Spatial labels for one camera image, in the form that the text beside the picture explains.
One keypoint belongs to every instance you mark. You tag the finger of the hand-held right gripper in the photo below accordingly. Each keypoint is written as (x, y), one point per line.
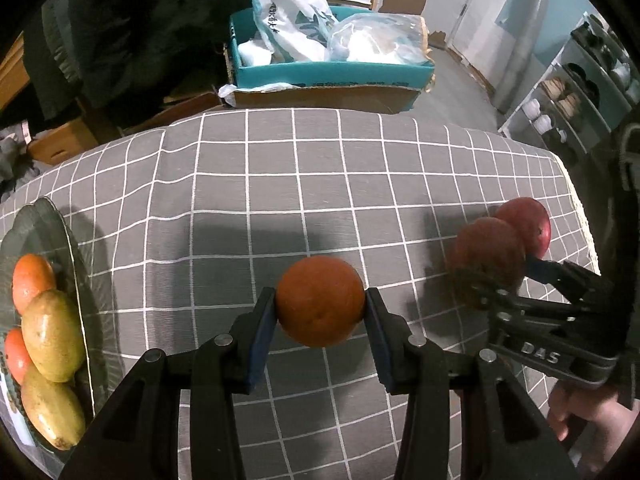
(542, 270)
(487, 297)

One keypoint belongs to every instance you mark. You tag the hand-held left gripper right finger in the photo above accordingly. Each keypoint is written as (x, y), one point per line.
(378, 347)

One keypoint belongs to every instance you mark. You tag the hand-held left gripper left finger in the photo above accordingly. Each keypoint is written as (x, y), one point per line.
(262, 340)

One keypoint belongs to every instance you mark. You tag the red apple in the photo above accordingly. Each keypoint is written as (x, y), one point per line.
(530, 225)
(485, 255)

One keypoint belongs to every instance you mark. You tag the orange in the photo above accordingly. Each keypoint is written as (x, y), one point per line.
(32, 282)
(17, 355)
(320, 300)

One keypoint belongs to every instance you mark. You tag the green yellow mango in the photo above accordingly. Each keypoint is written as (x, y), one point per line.
(50, 410)
(52, 335)

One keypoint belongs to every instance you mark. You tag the green glass plate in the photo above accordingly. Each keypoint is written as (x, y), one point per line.
(60, 240)

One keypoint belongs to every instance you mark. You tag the person's right hand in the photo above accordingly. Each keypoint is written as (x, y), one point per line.
(600, 422)

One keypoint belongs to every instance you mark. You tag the person's dark clothing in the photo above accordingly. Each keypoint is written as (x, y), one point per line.
(625, 235)

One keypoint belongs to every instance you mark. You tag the grey checkered tablecloth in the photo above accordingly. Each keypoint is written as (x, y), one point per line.
(300, 185)

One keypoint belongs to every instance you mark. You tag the shoe rack with shoes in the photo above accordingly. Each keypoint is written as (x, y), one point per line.
(565, 95)

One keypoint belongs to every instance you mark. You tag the white door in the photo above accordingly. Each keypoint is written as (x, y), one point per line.
(495, 35)

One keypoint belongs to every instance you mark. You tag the teal cardboard box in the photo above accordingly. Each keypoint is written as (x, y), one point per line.
(325, 80)

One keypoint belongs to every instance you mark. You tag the wooden drawer box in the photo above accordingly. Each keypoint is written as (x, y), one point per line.
(62, 142)

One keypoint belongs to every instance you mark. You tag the clear plastic bag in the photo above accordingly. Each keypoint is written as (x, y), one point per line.
(380, 35)

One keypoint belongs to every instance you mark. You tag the grey clothes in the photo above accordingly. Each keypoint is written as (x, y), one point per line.
(12, 155)

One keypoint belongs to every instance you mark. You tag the white printed rice bag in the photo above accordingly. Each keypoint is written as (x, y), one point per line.
(285, 20)

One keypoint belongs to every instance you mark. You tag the black jacket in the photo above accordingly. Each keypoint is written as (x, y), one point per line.
(125, 35)

